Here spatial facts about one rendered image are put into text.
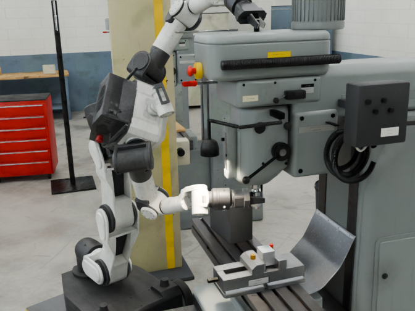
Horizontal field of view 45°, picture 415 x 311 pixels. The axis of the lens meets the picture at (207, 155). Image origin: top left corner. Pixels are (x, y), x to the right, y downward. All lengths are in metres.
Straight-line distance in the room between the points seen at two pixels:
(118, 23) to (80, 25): 7.29
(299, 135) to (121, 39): 1.90
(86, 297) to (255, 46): 1.60
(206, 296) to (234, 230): 0.35
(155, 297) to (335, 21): 1.57
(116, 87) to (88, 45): 8.76
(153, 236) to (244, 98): 2.28
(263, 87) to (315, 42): 0.24
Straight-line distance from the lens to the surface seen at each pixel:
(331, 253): 2.25
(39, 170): 6.51
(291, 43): 1.85
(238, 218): 2.37
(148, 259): 3.99
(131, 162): 1.99
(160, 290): 2.67
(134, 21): 3.55
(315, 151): 1.98
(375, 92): 1.76
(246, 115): 1.87
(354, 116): 1.74
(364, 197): 2.10
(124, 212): 2.47
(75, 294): 2.81
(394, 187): 2.14
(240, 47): 1.77
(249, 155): 1.90
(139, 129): 2.04
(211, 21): 10.40
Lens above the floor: 1.97
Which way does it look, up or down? 16 degrees down
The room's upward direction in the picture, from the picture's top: 2 degrees counter-clockwise
